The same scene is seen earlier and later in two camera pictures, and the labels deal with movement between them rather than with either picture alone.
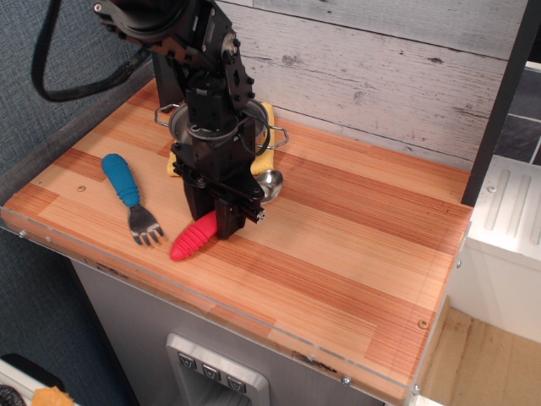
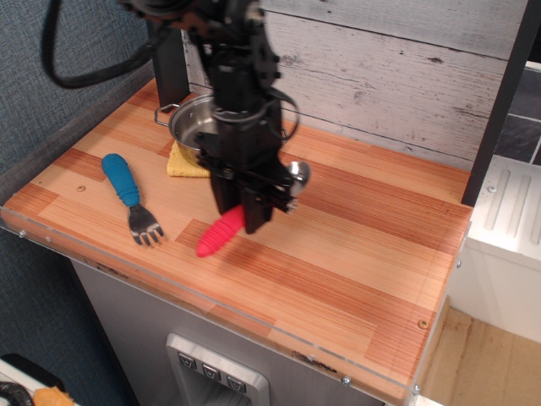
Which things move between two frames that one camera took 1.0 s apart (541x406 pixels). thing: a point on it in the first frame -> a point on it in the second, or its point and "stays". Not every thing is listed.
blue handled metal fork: x=142 y=223 stays
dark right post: x=501 y=114 stays
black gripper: x=222 y=167 -> x=244 y=148
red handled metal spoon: x=206 y=229 -> x=232 y=220
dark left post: x=170 y=88 stays
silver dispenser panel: x=201 y=376 stays
